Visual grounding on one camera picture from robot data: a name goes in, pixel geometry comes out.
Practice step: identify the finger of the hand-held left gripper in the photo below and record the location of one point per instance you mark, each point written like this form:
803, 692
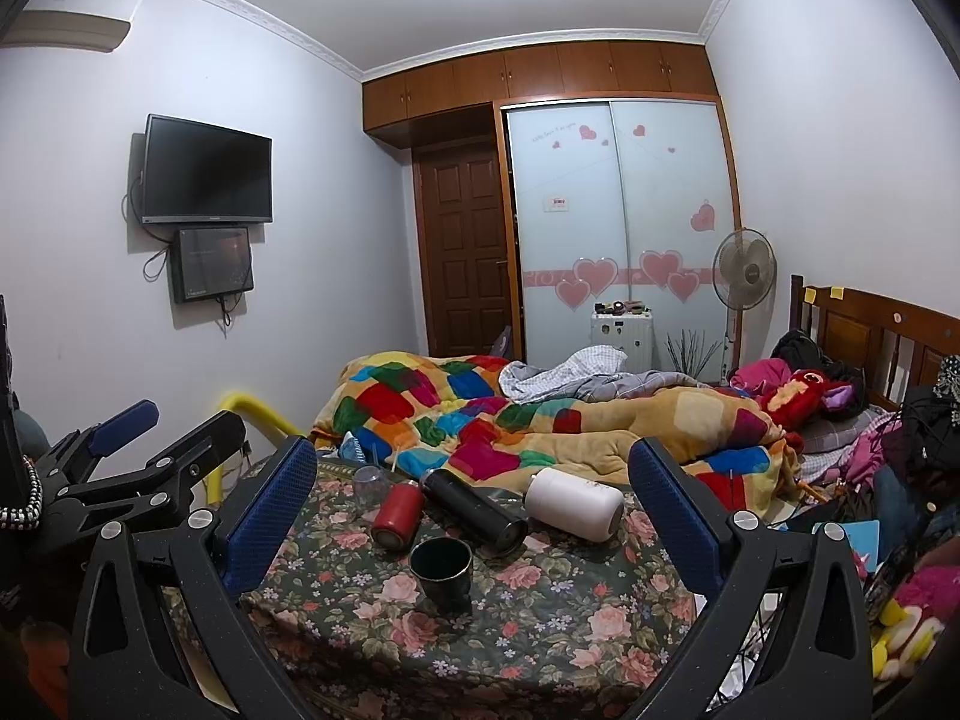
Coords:
120, 427
202, 442

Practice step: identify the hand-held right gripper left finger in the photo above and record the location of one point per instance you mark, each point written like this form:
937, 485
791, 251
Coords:
271, 517

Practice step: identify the clear plastic cup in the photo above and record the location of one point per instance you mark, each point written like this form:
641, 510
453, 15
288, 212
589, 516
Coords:
367, 487

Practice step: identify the white bedside cabinet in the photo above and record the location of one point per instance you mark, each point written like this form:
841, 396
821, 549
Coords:
621, 341

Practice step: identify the brown wooden door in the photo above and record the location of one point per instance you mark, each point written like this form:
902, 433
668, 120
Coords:
461, 255

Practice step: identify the wooden overhead cabinets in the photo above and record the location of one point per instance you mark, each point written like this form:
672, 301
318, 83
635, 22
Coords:
540, 79

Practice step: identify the dark green cup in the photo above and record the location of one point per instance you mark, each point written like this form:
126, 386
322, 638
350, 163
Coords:
441, 577

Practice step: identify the small wall monitor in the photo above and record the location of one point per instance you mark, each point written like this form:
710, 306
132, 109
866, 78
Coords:
211, 264

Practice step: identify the purple clothes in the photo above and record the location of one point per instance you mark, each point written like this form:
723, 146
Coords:
862, 450

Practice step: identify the white bottle cup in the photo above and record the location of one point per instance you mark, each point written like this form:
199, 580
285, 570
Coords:
574, 502

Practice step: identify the dry black twigs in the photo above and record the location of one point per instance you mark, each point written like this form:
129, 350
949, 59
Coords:
694, 356

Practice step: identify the standing fan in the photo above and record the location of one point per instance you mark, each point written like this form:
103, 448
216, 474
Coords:
744, 266

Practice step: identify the black clothing pile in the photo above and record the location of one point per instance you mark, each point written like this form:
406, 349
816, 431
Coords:
934, 420

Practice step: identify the red plush toy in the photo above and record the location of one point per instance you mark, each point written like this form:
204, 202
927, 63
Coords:
806, 394

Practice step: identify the sliding wardrobe with heart stickers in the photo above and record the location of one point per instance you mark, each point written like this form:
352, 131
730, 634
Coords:
600, 210

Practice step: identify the floral cloth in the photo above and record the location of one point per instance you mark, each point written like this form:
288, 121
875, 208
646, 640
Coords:
540, 615

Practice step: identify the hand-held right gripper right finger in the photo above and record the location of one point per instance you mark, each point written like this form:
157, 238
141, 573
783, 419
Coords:
675, 517

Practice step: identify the wooden headboard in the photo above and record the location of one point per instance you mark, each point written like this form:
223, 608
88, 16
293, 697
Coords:
877, 330

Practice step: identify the wall air conditioner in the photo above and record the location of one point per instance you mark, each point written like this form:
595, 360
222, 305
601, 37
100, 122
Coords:
71, 30

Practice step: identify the colourful patchwork quilt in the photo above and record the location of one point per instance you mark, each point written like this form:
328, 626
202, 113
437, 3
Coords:
600, 420

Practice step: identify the wall television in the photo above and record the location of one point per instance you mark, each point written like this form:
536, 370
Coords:
206, 169

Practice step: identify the yellow rail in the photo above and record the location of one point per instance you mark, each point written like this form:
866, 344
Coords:
251, 409

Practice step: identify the light blue book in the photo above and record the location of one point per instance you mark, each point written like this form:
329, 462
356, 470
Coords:
859, 540

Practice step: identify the blue packet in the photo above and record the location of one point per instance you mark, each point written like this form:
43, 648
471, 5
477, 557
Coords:
356, 448

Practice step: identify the pink cloth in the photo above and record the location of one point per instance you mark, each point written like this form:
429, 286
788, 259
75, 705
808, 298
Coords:
757, 375

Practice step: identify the black tumbler cup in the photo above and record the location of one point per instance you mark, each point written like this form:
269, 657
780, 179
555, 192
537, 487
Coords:
472, 506

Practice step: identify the yellow and pink toy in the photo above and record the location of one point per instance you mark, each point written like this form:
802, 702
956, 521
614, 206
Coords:
919, 615

